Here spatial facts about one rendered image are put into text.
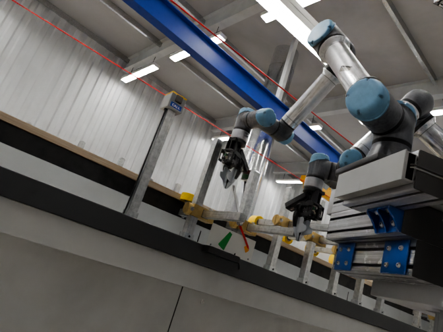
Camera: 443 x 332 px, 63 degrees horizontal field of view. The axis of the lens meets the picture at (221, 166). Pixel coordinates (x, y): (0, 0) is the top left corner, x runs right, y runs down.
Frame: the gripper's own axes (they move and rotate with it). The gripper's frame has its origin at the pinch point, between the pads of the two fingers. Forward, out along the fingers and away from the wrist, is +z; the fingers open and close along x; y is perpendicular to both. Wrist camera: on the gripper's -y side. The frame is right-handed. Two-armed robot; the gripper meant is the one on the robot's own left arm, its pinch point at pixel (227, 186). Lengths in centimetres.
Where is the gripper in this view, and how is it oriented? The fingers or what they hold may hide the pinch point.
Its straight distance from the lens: 151.6
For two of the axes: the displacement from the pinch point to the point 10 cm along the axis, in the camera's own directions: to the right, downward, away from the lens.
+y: -5.0, -4.1, -7.6
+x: 8.1, 0.8, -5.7
